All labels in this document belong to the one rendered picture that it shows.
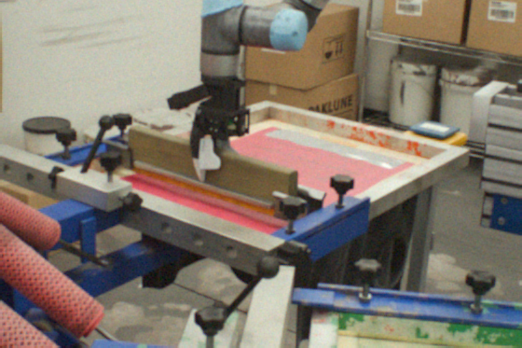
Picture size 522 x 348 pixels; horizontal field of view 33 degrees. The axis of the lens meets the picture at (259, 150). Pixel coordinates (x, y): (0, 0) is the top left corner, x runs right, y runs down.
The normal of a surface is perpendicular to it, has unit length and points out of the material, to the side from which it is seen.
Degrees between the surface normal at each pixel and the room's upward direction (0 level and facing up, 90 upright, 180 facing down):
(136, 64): 90
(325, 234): 90
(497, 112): 90
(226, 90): 90
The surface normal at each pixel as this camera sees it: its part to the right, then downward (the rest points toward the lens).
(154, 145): -0.59, 0.22
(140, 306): 0.05, -0.95
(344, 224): 0.80, 0.22
